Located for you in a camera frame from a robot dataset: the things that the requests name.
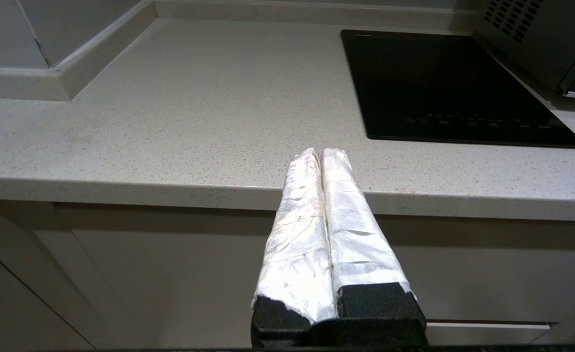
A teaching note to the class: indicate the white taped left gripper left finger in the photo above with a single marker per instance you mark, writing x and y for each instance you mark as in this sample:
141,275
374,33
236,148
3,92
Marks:
297,244

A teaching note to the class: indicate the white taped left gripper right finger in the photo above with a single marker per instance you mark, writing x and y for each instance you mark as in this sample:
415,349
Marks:
356,239

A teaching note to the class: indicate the silver microwave oven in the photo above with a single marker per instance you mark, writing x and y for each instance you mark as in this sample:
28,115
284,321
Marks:
527,34

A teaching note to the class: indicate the large beige cabinet drawer front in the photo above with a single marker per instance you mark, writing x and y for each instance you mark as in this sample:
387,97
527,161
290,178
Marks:
170,264

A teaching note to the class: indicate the small beige cabinet drawer front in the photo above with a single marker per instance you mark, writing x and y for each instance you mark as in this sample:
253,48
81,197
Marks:
488,333

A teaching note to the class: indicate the black induction cooktop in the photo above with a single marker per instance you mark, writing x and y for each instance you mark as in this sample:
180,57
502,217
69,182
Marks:
439,83

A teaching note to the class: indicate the beige corner cabinet panel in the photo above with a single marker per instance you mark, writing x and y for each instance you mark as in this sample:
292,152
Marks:
33,274

